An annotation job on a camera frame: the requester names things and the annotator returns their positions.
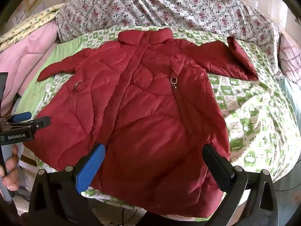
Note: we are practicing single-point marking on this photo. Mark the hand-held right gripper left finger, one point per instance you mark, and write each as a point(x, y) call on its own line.
point(90, 168)

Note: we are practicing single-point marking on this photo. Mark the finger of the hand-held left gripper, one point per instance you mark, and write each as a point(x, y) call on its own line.
point(21, 117)
point(41, 122)

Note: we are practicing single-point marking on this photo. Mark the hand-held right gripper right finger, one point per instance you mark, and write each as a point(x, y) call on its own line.
point(217, 169)

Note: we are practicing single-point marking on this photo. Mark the red quilted jacket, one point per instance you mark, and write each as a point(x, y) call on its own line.
point(145, 103)

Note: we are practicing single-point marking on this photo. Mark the person's left hand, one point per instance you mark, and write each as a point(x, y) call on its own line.
point(13, 169)

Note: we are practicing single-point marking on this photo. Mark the green checked bed sheet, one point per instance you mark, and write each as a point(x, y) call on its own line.
point(247, 113)

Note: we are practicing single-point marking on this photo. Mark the pink quilt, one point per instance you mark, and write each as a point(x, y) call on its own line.
point(23, 51)

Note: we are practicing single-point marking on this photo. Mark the yellow floral blanket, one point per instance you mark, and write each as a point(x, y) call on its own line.
point(30, 23)

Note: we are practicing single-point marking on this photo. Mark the pink striped pillow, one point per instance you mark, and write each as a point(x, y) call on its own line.
point(291, 56)

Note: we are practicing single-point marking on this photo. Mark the red floral white quilt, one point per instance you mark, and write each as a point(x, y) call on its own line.
point(164, 7)

